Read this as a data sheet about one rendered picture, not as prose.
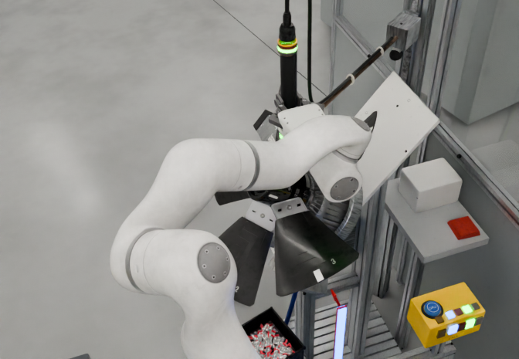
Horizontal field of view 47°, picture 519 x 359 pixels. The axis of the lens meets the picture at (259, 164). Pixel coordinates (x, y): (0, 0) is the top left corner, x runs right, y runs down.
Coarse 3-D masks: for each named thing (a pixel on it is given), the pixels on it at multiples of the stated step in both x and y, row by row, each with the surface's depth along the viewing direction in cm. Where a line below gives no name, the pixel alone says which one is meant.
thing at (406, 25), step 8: (400, 16) 185; (408, 16) 184; (416, 16) 184; (392, 24) 181; (400, 24) 181; (408, 24) 181; (416, 24) 182; (392, 32) 182; (400, 32) 180; (408, 32) 179; (416, 32) 185; (400, 40) 182; (408, 40) 181; (400, 48) 183
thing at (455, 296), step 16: (448, 288) 157; (464, 288) 157; (416, 304) 154; (448, 304) 153; (464, 304) 153; (480, 304) 153; (416, 320) 155; (432, 320) 150; (448, 320) 150; (464, 320) 151; (432, 336) 151; (448, 336) 153
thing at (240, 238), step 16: (240, 224) 174; (256, 224) 174; (224, 240) 176; (240, 240) 174; (256, 240) 173; (240, 256) 174; (256, 256) 174; (240, 272) 174; (256, 272) 174; (256, 288) 173
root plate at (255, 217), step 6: (252, 204) 173; (258, 204) 173; (252, 210) 174; (258, 210) 173; (264, 210) 173; (270, 210) 173; (246, 216) 174; (252, 216) 174; (258, 216) 174; (270, 216) 173; (258, 222) 174; (264, 222) 173; (270, 222) 173; (264, 228) 173; (270, 228) 173
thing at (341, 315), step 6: (342, 312) 141; (342, 318) 142; (342, 324) 144; (342, 330) 146; (336, 336) 147; (342, 336) 148; (336, 342) 149; (342, 342) 150; (336, 348) 151; (342, 348) 152; (336, 354) 153
